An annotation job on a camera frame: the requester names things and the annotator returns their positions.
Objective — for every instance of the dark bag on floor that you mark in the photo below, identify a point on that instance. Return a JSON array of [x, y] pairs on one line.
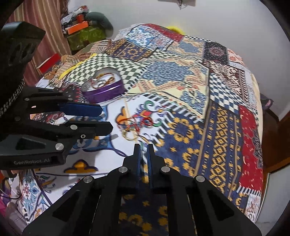
[[266, 102]]

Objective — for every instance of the grey stuffed cushion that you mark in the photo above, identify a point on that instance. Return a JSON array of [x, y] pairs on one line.
[[98, 18]]

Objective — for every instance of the orange box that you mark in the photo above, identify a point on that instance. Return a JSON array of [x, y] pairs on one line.
[[77, 27]]

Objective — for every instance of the yellow plastic chair back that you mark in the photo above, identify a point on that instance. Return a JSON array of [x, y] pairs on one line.
[[176, 30]]

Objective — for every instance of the striped brown blanket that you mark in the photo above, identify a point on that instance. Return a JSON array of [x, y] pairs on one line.
[[67, 61]]

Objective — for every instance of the brown wooden door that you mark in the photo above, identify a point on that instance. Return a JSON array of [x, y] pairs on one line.
[[275, 142]]

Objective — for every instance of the colourful patchwork bedspread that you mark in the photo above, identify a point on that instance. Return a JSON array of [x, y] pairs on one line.
[[183, 96]]

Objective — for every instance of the purple heart-shaped jewelry box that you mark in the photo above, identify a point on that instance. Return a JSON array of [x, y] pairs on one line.
[[104, 85]]

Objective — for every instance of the yellow cloth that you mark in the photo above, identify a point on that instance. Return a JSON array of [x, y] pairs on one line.
[[75, 66]]

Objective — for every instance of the red white box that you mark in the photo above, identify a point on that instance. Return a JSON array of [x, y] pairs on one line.
[[49, 63]]

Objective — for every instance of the green patterned covered stand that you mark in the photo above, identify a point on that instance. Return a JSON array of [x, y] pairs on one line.
[[84, 37]]

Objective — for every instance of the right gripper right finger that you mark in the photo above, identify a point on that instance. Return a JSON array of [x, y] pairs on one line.
[[194, 205]]

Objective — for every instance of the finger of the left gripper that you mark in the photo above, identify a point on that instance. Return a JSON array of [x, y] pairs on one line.
[[86, 129], [81, 109]]

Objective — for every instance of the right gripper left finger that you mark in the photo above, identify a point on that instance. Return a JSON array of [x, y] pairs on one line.
[[91, 207]]

